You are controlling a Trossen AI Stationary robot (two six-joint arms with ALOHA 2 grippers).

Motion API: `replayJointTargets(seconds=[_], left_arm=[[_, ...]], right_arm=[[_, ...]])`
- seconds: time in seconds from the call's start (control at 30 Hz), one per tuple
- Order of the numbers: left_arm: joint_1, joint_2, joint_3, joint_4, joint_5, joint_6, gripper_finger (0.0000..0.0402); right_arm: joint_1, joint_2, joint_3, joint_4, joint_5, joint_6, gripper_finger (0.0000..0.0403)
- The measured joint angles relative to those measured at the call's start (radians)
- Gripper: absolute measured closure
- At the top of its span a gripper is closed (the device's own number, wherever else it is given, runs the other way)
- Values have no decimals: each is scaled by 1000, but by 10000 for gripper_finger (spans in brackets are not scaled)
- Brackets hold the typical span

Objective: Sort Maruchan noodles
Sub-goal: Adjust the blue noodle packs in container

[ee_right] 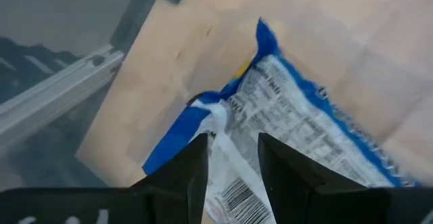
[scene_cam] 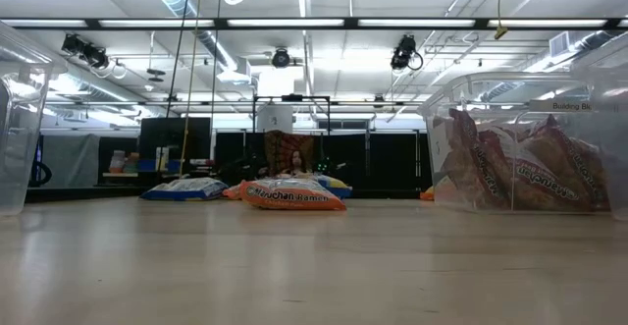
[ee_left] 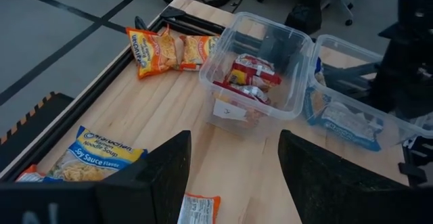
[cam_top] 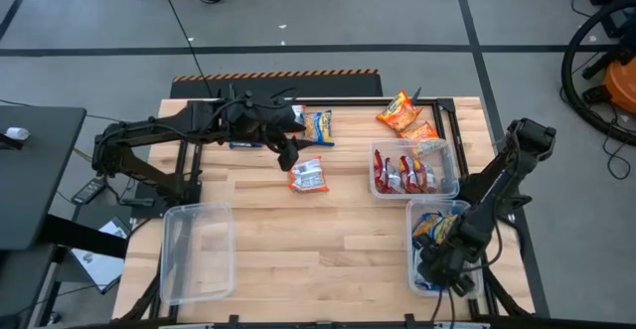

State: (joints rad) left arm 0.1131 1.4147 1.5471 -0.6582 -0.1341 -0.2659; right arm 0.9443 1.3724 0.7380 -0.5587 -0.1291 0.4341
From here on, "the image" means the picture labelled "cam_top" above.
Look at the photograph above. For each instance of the black hazard-striped floor mat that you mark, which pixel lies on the black hazard-striped floor mat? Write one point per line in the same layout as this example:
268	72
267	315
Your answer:
278	83

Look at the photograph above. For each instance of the orange shop vacuum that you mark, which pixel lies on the orange shop vacuum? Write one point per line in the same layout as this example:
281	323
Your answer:
623	88

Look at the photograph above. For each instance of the white bottle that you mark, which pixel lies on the white bottle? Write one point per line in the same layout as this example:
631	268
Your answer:
17	133

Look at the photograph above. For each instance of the white paper sheets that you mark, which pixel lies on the white paper sheets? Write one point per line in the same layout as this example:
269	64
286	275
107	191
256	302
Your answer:
97	267

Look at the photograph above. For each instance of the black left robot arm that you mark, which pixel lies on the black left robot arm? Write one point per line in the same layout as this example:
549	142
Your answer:
149	130

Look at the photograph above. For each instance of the black metal table frame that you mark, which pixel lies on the black metal table frame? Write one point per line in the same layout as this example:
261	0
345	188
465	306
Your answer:
348	102

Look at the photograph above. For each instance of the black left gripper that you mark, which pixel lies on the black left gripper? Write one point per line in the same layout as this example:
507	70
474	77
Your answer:
273	120

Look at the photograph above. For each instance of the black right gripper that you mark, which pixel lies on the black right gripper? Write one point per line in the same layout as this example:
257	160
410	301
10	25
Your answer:
457	254

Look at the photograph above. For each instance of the black side table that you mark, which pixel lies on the black side table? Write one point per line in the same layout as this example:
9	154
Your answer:
35	185

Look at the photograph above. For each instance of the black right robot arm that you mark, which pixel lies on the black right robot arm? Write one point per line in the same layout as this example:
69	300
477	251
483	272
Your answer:
502	180

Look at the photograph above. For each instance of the labelled clear plastic bin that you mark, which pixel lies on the labelled clear plastic bin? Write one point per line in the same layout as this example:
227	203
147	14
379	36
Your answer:
447	185

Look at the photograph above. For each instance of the black power adapter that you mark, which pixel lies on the black power adapter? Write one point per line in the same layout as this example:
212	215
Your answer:
88	191

